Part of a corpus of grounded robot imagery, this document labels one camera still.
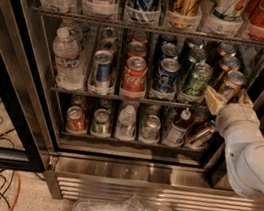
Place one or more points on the middle blue soda can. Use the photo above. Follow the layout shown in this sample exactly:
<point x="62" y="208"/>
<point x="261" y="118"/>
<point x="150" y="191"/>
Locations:
<point x="167" y="51"/>

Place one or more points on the front blue silver can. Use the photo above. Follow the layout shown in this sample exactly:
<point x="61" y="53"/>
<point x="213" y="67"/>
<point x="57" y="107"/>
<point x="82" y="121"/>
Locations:
<point x="102" y="68"/>

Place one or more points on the bottom shelf green can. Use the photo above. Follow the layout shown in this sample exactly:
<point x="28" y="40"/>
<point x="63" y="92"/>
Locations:
<point x="101" y="122"/>

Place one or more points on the bottom shelf red can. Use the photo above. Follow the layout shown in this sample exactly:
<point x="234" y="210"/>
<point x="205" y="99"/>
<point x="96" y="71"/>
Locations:
<point x="75" y="119"/>

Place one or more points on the clear water bottle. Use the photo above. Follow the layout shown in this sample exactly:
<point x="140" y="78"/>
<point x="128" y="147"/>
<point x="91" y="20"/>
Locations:
<point x="79" y="32"/>
<point x="67" y="57"/>

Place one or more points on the top shelf white green can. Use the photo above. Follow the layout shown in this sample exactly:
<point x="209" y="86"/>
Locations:
<point x="229" y="10"/>

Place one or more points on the bottom shelf juice bottle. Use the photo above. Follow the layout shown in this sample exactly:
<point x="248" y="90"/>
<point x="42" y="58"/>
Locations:
<point x="178" y="128"/>

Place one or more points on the green soda can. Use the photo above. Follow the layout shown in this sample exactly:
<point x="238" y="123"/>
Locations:
<point x="198" y="77"/>
<point x="190" y="43"/>
<point x="195" y="55"/>

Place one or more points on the stainless steel fridge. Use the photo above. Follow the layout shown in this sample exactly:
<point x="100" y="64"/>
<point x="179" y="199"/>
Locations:
<point x="77" y="166"/>

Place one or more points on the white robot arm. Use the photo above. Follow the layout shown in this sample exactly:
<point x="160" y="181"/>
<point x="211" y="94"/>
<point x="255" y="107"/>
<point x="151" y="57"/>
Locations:
<point x="238" y="124"/>

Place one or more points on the rear blue soda can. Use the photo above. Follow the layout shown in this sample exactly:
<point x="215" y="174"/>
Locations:
<point x="166" y="39"/>

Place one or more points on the front green soda can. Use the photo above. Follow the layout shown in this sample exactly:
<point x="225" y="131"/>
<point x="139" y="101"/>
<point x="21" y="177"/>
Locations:
<point x="198" y="77"/>

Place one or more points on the top shelf gold can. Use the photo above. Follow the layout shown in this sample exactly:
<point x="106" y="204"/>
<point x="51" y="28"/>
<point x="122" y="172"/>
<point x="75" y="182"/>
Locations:
<point x="182" y="11"/>

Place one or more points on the blue soda can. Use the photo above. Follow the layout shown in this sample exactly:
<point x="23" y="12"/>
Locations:
<point x="166" y="39"/>
<point x="167" y="51"/>
<point x="166" y="75"/>

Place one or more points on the bottom shelf silver can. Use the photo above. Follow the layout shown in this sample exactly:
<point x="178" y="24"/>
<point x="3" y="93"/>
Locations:
<point x="150" y="128"/>

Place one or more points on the rear red cola can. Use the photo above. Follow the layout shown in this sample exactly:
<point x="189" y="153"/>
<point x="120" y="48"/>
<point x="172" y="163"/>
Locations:
<point x="139" y="36"/>

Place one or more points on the rear clear water bottle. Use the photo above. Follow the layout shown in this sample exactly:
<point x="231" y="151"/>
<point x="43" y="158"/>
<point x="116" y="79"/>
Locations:
<point x="79" y="32"/>

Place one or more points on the front blue soda can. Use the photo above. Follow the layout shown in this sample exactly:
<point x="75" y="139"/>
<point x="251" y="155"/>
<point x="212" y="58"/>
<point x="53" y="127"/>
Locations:
<point x="166" y="75"/>

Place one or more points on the rear green soda can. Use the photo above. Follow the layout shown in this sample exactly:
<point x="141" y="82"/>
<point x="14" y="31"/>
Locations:
<point x="190" y="43"/>

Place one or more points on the glass fridge door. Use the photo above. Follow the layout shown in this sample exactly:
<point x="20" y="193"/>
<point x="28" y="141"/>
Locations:
<point x="26" y="76"/>

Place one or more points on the middle silver can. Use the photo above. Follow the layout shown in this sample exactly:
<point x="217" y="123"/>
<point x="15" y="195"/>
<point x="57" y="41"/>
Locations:
<point x="109" y="44"/>

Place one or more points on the middle red cola can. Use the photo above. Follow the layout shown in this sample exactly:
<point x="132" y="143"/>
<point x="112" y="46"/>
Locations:
<point x="136" y="49"/>

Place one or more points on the tipped bronze can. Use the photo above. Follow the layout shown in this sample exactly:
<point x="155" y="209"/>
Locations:
<point x="202" y="134"/>

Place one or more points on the orange soda can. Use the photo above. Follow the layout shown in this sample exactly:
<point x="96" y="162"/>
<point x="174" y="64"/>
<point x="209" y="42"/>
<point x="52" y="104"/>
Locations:
<point x="222" y="50"/>
<point x="231" y="84"/>
<point x="224" y="65"/>

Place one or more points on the front clear water bottle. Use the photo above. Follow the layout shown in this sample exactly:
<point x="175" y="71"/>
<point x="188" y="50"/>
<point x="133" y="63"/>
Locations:
<point x="67" y="57"/>

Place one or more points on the rear silver can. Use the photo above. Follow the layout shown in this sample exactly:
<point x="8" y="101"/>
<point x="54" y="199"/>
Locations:
<point x="109" y="33"/>

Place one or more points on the front red cola can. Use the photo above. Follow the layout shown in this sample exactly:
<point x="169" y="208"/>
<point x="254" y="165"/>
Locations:
<point x="134" y="75"/>

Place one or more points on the bottom shelf water bottle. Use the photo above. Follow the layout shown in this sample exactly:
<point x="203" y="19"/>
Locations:
<point x="126" y="122"/>

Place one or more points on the middle green soda can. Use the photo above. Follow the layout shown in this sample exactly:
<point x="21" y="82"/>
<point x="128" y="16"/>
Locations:
<point x="195" y="55"/>

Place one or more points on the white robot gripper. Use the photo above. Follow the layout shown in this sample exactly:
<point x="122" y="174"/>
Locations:
<point x="236" y="118"/>

